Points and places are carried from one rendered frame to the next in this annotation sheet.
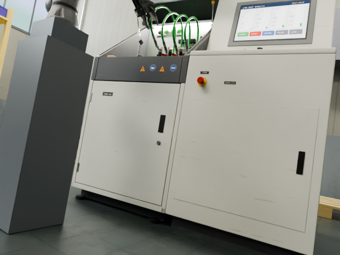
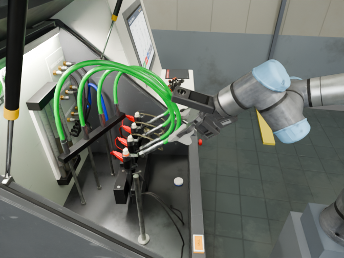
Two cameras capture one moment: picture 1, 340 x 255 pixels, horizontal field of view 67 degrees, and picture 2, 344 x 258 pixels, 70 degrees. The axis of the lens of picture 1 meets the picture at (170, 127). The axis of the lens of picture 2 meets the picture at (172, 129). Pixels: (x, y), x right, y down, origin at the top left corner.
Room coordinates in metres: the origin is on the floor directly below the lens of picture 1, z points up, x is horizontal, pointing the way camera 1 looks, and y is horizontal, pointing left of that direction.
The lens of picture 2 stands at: (1.89, 0.78, 1.64)
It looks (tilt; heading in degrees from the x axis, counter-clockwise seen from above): 36 degrees down; 246
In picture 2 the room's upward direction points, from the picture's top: straight up
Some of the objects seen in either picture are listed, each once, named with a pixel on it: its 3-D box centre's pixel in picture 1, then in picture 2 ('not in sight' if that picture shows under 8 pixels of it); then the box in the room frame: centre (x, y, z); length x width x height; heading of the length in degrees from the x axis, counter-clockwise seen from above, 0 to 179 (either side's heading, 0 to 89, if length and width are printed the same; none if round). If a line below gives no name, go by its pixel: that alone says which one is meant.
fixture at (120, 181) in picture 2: not in sight; (136, 170); (1.73, 0.05, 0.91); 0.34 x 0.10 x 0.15; 64
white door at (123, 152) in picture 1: (123, 136); not in sight; (1.56, 0.27, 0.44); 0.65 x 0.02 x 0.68; 64
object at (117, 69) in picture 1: (137, 70); (193, 200); (1.57, 0.26, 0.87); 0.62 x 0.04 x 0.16; 64
